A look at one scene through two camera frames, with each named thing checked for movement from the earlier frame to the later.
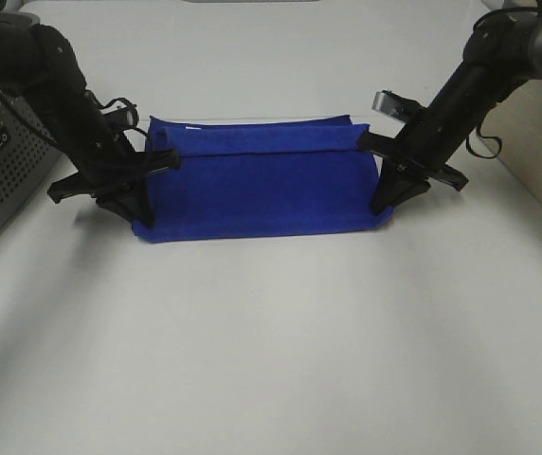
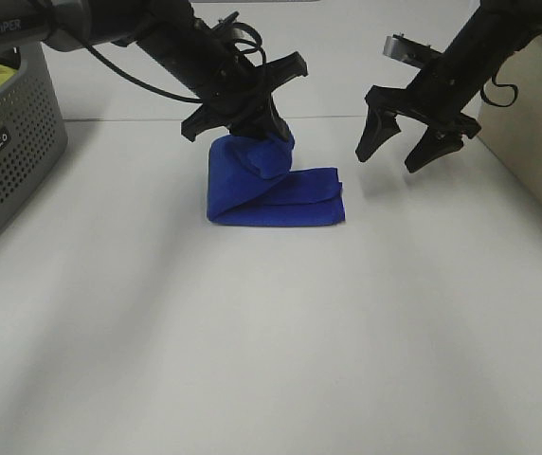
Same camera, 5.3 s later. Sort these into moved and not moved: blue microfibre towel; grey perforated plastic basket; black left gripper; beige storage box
Moved: blue microfibre towel; black left gripper
Not moved: grey perforated plastic basket; beige storage box
